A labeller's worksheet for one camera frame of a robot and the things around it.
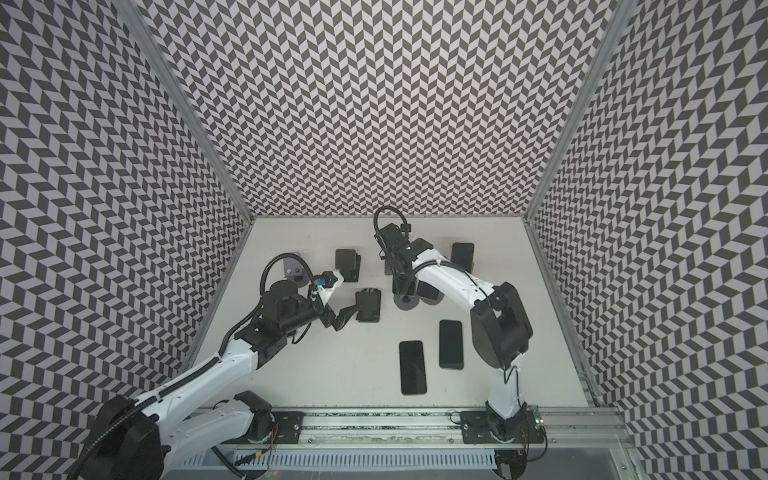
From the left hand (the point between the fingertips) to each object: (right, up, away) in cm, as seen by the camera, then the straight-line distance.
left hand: (350, 292), depth 79 cm
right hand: (+15, +5, +11) cm, 19 cm away
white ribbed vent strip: (0, -38, -9) cm, 39 cm away
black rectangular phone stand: (-4, +7, +18) cm, 20 cm away
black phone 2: (+33, +10, +12) cm, 36 cm away
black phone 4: (+16, -18, -5) cm, 25 cm away
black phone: (+13, +1, +9) cm, 16 cm away
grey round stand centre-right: (+24, -5, +15) cm, 29 cm away
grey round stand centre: (+15, -6, +17) cm, 24 cm away
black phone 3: (+28, -17, +8) cm, 34 cm away
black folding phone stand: (+4, -4, +12) cm, 13 cm away
